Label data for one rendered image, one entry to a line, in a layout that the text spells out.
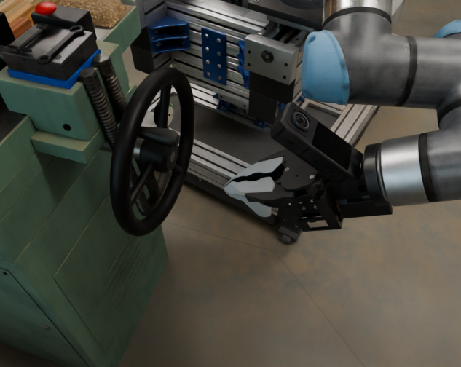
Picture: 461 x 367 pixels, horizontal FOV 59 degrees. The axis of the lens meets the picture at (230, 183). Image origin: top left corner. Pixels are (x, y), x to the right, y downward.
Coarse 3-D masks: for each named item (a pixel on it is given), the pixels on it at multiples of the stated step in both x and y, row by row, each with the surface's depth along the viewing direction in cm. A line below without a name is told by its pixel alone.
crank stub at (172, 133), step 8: (144, 128) 58; (152, 128) 58; (160, 128) 58; (144, 136) 58; (152, 136) 57; (160, 136) 57; (168, 136) 57; (176, 136) 57; (160, 144) 58; (168, 144) 57; (176, 144) 58
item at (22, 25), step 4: (16, 20) 71; (20, 20) 71; (24, 20) 71; (28, 20) 72; (12, 24) 70; (16, 24) 70; (20, 24) 70; (24, 24) 71; (28, 24) 72; (12, 28) 69; (16, 28) 70; (20, 28) 70; (24, 28) 71; (28, 28) 72; (12, 32) 69; (16, 32) 70; (20, 32) 71; (24, 32) 71; (16, 36) 70
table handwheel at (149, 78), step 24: (168, 72) 63; (144, 96) 58; (168, 96) 66; (192, 96) 75; (192, 120) 79; (120, 144) 56; (144, 144) 68; (192, 144) 82; (120, 168) 56; (144, 168) 67; (168, 168) 69; (120, 192) 58; (168, 192) 80; (120, 216) 61
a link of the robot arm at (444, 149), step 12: (456, 108) 41; (444, 120) 42; (456, 120) 41; (432, 132) 42; (444, 132) 41; (456, 132) 40; (420, 144) 42; (432, 144) 41; (444, 144) 40; (456, 144) 39; (420, 156) 41; (432, 156) 40; (444, 156) 40; (456, 156) 39; (432, 168) 40; (444, 168) 40; (456, 168) 39; (432, 180) 41; (444, 180) 40; (456, 180) 40; (432, 192) 41; (444, 192) 41; (456, 192) 40
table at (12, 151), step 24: (120, 24) 81; (0, 96) 66; (0, 120) 62; (24, 120) 62; (0, 144) 59; (24, 144) 63; (48, 144) 64; (72, 144) 63; (96, 144) 65; (0, 168) 60
